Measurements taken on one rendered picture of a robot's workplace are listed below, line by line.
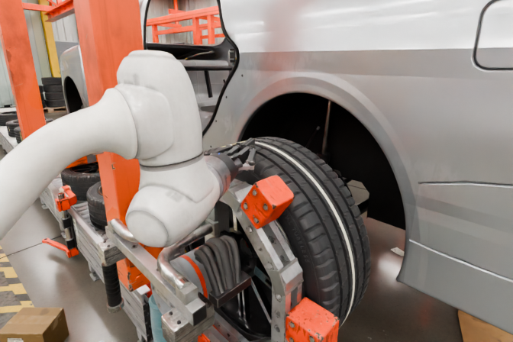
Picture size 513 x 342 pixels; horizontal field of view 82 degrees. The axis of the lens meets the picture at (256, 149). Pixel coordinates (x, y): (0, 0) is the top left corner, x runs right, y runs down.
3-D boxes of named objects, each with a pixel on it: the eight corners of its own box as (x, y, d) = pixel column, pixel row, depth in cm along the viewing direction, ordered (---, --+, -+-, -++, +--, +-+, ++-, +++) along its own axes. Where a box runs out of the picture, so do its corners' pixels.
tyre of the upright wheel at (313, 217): (247, 300, 128) (402, 343, 80) (203, 333, 112) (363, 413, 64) (206, 155, 128) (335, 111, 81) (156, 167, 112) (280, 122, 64)
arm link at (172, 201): (228, 213, 55) (217, 145, 51) (182, 267, 41) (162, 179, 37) (179, 209, 58) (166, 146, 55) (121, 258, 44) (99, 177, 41)
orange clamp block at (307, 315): (304, 319, 70) (337, 343, 64) (283, 340, 65) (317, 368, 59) (305, 295, 68) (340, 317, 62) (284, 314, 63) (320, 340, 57)
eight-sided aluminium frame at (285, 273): (298, 396, 76) (308, 204, 61) (282, 417, 71) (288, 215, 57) (182, 289, 112) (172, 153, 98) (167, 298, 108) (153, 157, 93)
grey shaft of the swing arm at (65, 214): (79, 256, 217) (67, 194, 204) (70, 259, 214) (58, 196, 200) (75, 250, 223) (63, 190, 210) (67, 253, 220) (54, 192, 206)
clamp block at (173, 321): (215, 324, 59) (214, 302, 58) (175, 354, 53) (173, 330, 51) (201, 310, 62) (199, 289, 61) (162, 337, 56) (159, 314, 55)
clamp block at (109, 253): (140, 252, 82) (137, 235, 80) (105, 267, 76) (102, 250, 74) (132, 245, 85) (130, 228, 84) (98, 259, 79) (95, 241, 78)
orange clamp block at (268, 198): (278, 218, 70) (297, 196, 64) (255, 230, 64) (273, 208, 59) (261, 195, 73) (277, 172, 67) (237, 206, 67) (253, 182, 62)
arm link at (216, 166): (220, 212, 55) (233, 198, 61) (221, 168, 52) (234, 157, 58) (179, 201, 58) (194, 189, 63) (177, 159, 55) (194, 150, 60)
